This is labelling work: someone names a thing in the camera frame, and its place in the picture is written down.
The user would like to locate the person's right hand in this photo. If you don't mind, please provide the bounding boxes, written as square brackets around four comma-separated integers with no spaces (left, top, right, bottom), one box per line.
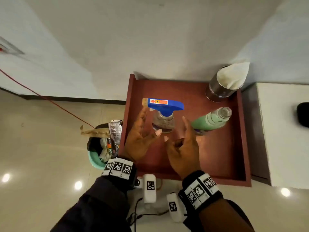
[164,116,202,180]

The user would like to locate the person's left hand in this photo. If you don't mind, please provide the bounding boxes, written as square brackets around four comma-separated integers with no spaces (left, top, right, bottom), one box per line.
[120,106,163,163]

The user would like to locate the clear near-empty spray bottle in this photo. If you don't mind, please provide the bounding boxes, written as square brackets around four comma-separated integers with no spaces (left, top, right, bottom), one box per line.
[151,111,175,134]

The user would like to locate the bottle with green liquid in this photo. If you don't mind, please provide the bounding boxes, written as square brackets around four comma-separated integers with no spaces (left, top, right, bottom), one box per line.
[191,107,233,136]

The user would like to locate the blue spray trigger head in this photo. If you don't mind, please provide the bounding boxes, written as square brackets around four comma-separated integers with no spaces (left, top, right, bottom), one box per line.
[142,98,184,117]

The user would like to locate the white tissue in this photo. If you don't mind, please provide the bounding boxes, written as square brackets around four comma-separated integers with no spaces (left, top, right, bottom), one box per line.
[216,62,250,90]

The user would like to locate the person's left forearm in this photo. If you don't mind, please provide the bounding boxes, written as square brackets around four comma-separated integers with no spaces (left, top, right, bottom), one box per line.
[49,176,132,232]

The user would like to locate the person's right forearm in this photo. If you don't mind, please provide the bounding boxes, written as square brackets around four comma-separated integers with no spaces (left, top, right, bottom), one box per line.
[183,198,255,232]

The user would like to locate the silver snack wrapper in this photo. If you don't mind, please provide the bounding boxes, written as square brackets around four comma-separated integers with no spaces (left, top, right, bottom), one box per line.
[108,119,124,152]

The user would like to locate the black marker wristband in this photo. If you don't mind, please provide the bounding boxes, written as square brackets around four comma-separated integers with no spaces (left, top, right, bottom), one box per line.
[101,157,138,189]
[178,170,224,210]

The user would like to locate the crumpled white paper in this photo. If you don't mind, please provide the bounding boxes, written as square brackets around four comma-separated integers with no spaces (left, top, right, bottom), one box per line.
[99,138,112,163]

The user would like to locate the teal trash bin with waste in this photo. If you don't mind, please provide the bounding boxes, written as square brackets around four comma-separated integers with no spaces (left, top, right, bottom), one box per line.
[87,123,121,165]

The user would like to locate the brown paper scrap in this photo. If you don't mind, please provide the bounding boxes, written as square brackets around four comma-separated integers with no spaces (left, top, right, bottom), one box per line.
[80,125,110,138]

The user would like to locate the green trash bin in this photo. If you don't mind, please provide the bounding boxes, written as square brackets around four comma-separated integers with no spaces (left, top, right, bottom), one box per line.
[87,152,107,170]

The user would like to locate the perforated steel holder cup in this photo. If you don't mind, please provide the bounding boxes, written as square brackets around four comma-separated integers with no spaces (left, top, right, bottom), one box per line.
[205,65,244,103]

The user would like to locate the white cabinet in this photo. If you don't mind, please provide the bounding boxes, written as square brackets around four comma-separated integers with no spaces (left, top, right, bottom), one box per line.
[242,82,309,187]

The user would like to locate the black case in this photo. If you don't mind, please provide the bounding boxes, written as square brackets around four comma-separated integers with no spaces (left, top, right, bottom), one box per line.
[296,102,309,128]

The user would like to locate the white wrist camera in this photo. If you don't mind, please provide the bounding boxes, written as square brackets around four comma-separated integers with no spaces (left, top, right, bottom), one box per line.
[142,174,157,204]
[166,192,188,223]

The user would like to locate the black camera cable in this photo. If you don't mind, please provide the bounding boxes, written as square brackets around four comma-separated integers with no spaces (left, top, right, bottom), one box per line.
[126,197,169,226]

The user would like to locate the red cable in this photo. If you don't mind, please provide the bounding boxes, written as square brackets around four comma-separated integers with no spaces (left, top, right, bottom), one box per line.
[0,68,95,129]

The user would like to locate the wall switch plate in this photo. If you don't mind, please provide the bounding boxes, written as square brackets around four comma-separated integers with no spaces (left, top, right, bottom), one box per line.
[0,36,25,56]

